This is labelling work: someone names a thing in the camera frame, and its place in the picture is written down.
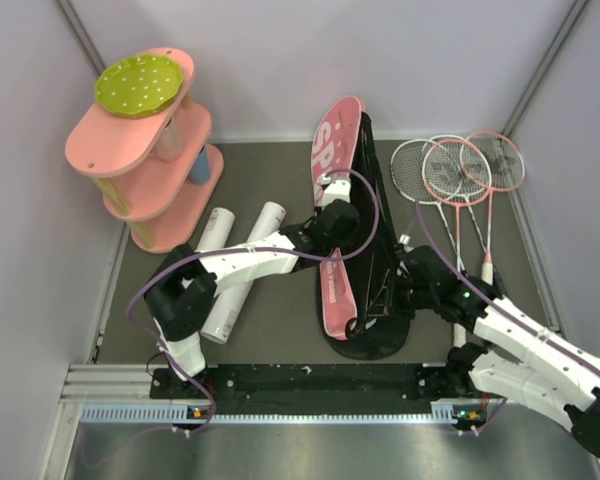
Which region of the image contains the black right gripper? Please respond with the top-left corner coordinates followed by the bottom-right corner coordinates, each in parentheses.
top-left (366, 268), bottom-right (437, 321)

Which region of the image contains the pink sport racket bag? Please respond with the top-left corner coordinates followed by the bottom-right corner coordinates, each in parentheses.
top-left (310, 95), bottom-right (413, 361)

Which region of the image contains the pink white badminton racket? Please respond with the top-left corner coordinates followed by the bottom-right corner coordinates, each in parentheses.
top-left (421, 138), bottom-right (492, 272)

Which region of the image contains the white shuttlecock tube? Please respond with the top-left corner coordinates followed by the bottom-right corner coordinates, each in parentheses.
top-left (196, 207), bottom-right (235, 251)
top-left (201, 201), bottom-right (286, 345)

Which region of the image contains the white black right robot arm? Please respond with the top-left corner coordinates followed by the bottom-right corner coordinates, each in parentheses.
top-left (395, 246), bottom-right (600, 460)

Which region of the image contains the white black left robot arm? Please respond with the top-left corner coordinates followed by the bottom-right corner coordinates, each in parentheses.
top-left (143, 200), bottom-right (360, 397)

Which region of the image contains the white shuttlecock tube on table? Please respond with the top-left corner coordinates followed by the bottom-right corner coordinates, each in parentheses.
top-left (196, 207), bottom-right (235, 251)

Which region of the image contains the blue cup on shelf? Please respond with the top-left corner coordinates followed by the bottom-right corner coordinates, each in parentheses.
top-left (188, 147), bottom-right (212, 185)

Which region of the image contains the beige cup on shelf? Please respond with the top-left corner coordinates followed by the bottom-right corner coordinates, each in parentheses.
top-left (155, 117), bottom-right (183, 162)

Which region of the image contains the pink three-tier wooden shelf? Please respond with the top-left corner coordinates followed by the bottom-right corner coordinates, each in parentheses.
top-left (65, 47), bottom-right (224, 254)

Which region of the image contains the green polka dot plate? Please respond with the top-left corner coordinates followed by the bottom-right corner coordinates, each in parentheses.
top-left (94, 53), bottom-right (184, 119)

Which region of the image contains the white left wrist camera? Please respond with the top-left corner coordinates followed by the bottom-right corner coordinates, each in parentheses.
top-left (317, 175), bottom-right (351, 208)

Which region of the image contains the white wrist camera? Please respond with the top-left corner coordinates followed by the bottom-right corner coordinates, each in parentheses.
top-left (317, 175), bottom-right (351, 208)
top-left (399, 234), bottom-right (413, 252)

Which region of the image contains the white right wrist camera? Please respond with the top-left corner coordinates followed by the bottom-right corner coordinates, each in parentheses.
top-left (399, 234), bottom-right (413, 252)

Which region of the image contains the grey slotted cable duct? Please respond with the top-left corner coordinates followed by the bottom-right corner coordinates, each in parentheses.
top-left (80, 403), bottom-right (482, 426)

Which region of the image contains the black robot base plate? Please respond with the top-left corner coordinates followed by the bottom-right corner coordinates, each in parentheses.
top-left (149, 362), bottom-right (509, 415)

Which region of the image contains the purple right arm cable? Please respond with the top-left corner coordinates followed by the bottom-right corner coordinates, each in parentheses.
top-left (412, 202), bottom-right (600, 436)

